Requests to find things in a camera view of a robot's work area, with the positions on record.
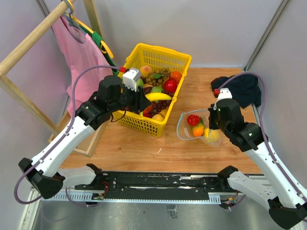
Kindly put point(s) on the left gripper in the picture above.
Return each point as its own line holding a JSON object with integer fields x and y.
{"x": 140, "y": 100}

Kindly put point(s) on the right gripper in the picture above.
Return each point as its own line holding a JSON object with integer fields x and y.
{"x": 213, "y": 110}

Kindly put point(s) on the banana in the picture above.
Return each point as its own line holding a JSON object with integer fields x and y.
{"x": 153, "y": 96}

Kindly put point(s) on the yellow peach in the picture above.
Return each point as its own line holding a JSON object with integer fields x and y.
{"x": 158, "y": 117}

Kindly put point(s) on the mango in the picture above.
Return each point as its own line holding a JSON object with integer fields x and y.
{"x": 198, "y": 129}

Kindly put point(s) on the red orange fruit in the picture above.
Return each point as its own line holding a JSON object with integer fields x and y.
{"x": 193, "y": 120}

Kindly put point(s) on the clear zip top bag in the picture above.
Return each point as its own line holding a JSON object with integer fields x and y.
{"x": 184, "y": 130}

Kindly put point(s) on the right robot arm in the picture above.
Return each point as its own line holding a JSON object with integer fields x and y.
{"x": 286, "y": 199}

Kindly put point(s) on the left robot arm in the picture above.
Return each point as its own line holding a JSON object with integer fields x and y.
{"x": 114, "y": 94}

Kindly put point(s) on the purple grapes bunch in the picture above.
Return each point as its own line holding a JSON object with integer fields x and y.
{"x": 160, "y": 107}

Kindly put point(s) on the green grapes bunch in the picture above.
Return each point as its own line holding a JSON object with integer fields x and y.
{"x": 157, "y": 77}

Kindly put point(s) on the red apple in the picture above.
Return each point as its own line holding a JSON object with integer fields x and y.
{"x": 170, "y": 86}

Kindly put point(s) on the dark navy cloth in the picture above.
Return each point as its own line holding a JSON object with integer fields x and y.
{"x": 245, "y": 90}

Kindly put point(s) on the green garment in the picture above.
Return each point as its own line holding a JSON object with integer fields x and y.
{"x": 99, "y": 41}

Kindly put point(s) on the orange persimmon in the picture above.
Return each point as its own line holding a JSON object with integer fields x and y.
{"x": 176, "y": 76}

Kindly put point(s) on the yellow plastic basket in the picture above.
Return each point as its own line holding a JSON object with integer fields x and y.
{"x": 156, "y": 57}

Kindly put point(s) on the yellow hanger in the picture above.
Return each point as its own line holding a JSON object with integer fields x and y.
{"x": 71, "y": 7}

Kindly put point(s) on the pink shirt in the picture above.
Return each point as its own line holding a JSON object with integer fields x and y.
{"x": 80, "y": 57}

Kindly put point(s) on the wooden clothes rack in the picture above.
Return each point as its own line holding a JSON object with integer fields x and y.
{"x": 89, "y": 145}

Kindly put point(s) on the grey hanger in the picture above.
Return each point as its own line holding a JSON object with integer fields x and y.
{"x": 76, "y": 31}

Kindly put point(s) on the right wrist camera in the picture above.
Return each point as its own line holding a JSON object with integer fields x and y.
{"x": 223, "y": 93}

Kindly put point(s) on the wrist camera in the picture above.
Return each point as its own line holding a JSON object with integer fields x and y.
{"x": 130, "y": 79}
{"x": 223, "y": 93}

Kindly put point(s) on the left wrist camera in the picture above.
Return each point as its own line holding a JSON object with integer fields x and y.
{"x": 130, "y": 79}

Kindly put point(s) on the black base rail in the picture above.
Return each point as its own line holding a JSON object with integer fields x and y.
{"x": 157, "y": 186}

